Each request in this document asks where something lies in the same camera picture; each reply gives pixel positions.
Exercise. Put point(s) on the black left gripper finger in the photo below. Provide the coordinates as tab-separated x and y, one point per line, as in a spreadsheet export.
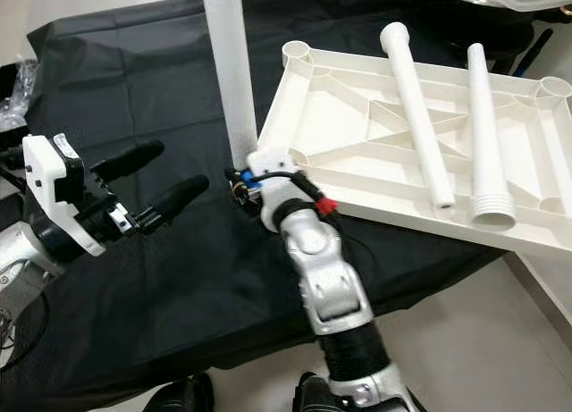
130	162
174	202

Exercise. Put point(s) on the white plastic table leg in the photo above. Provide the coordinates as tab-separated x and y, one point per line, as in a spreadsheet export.
420	117
487	135
228	63

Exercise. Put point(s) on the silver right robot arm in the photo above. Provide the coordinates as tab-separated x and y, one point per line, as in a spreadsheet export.
331	287

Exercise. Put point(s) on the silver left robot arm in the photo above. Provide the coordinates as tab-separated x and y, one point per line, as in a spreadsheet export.
22	260

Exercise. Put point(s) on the black floor bin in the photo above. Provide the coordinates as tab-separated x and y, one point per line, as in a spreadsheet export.
13	144

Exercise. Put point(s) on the black tablecloth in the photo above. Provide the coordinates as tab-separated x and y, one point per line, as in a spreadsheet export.
188	323

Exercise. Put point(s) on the crumpled clear plastic bag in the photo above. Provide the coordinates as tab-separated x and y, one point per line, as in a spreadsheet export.
22	95

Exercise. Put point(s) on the black robot left foot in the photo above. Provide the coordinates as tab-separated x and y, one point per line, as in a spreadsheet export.
183	394

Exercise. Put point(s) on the black robot foot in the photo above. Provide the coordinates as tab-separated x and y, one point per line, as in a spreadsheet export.
183	394
317	394

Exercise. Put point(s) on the black robot right foot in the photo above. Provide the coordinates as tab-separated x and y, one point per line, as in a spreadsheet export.
317	394

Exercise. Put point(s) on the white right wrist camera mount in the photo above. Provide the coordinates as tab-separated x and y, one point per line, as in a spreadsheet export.
273	166

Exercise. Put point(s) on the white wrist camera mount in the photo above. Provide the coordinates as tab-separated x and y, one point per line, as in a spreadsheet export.
273	166
49	180

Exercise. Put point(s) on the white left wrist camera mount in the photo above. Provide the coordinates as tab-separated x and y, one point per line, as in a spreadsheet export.
49	180

